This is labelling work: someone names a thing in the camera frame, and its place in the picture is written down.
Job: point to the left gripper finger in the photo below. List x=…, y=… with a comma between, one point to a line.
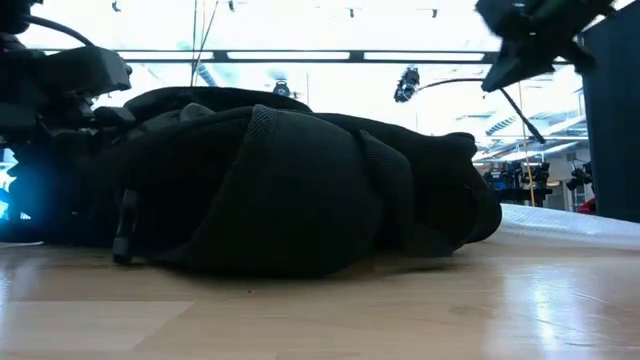
x=115, y=117

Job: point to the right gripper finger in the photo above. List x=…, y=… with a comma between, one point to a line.
x=520, y=65

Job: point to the black backpack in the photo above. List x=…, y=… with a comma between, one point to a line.
x=280, y=190

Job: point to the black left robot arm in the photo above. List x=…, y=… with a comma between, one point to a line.
x=15, y=35

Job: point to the black partition panel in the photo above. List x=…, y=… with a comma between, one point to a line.
x=615, y=125

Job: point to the background robot workstation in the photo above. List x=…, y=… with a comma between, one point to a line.
x=520, y=180

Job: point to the yellow pole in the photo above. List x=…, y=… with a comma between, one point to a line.
x=531, y=190

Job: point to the red background object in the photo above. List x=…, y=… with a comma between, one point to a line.
x=589, y=206

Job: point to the black ceiling spotlight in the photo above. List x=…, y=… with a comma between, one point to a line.
x=281, y=90

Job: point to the left wrist camera housing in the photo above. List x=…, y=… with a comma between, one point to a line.
x=80, y=72

